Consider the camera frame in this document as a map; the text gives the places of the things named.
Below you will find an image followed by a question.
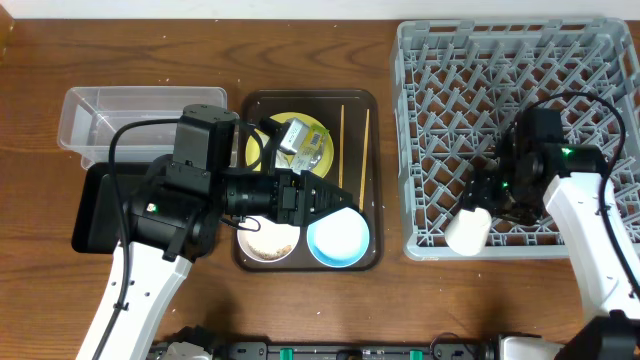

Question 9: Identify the brown serving tray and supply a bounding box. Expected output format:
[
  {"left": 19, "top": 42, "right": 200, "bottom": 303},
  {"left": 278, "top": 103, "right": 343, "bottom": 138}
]
[{"left": 242, "top": 89, "right": 384, "bottom": 272}]

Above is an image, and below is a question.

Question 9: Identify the clear plastic bin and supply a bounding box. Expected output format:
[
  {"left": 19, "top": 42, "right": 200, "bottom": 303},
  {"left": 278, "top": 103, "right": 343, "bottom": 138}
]
[{"left": 58, "top": 86, "right": 227, "bottom": 169}]

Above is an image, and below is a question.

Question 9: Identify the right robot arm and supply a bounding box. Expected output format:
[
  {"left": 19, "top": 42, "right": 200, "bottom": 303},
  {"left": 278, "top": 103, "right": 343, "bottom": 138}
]
[{"left": 445, "top": 108, "right": 639, "bottom": 359}]

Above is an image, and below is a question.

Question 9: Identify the right wooden chopstick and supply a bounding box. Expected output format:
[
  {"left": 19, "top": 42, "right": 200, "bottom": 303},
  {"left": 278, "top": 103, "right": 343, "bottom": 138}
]
[{"left": 358, "top": 109, "right": 370, "bottom": 213}]

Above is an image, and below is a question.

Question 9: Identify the left wooden chopstick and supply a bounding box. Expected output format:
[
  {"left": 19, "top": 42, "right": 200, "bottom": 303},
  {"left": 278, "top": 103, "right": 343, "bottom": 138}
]
[{"left": 338, "top": 104, "right": 345, "bottom": 188}]

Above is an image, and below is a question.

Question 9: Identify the wooden chopstick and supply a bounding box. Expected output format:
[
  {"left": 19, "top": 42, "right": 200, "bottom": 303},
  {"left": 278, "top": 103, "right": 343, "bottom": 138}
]
[
  {"left": 338, "top": 104, "right": 345, "bottom": 188},
  {"left": 358, "top": 109, "right": 370, "bottom": 213}
]

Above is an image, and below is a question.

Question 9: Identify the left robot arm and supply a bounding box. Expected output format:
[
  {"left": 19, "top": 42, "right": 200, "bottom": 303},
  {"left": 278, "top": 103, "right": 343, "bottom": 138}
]
[{"left": 71, "top": 104, "right": 353, "bottom": 359}]

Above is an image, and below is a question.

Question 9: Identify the green snack wrapper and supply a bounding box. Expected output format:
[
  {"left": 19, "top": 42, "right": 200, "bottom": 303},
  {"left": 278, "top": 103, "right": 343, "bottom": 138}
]
[{"left": 290, "top": 125, "right": 334, "bottom": 177}]

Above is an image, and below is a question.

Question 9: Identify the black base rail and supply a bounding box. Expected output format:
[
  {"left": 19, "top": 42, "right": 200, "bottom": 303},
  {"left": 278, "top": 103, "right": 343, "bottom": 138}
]
[{"left": 146, "top": 326, "right": 499, "bottom": 360}]

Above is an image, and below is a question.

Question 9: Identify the pink bowl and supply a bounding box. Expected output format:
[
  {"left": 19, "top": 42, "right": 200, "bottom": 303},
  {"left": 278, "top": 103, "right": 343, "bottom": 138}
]
[{"left": 237, "top": 216, "right": 301, "bottom": 263}]

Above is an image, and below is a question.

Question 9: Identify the grey dishwasher rack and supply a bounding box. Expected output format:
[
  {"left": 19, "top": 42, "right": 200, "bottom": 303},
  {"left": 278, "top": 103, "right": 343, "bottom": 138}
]
[{"left": 390, "top": 18, "right": 639, "bottom": 261}]

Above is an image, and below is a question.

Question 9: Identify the blue bowl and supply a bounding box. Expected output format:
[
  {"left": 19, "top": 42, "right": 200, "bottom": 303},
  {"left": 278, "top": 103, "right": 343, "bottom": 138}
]
[{"left": 306, "top": 208, "right": 370, "bottom": 268}]

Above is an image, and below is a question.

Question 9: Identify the black waste tray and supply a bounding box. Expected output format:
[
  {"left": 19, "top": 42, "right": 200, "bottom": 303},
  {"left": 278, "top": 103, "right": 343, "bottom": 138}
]
[{"left": 71, "top": 162, "right": 221, "bottom": 256}]

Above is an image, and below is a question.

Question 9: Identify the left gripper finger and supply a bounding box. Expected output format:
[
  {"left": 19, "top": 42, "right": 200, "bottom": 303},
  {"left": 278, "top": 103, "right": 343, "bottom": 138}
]
[
  {"left": 301, "top": 204, "right": 349, "bottom": 226},
  {"left": 304, "top": 171, "right": 353, "bottom": 205}
]

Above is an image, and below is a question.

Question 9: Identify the white cup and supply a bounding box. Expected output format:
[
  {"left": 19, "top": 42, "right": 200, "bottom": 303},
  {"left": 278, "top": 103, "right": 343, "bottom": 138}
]
[{"left": 444, "top": 208, "right": 492, "bottom": 256}]

